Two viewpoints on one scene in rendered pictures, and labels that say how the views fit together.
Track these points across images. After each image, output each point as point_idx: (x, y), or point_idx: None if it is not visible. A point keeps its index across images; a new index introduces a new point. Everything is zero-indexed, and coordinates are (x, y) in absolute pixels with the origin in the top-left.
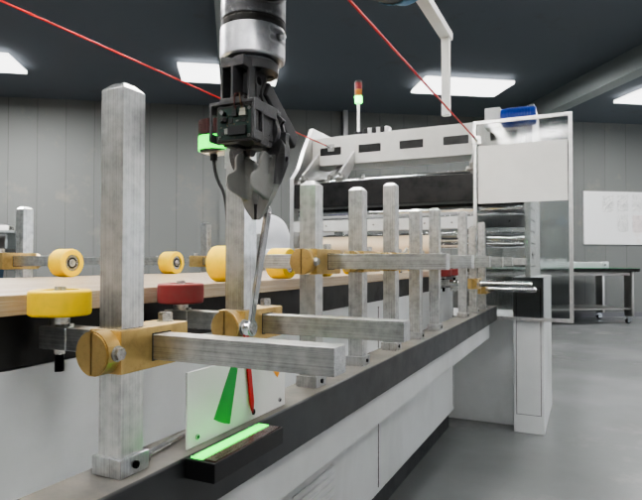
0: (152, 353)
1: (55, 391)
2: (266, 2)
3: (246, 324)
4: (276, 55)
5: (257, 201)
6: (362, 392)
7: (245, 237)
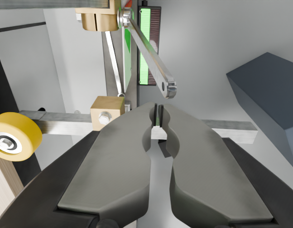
0: None
1: (26, 87)
2: None
3: (127, 28)
4: None
5: (151, 113)
6: None
7: (72, 2)
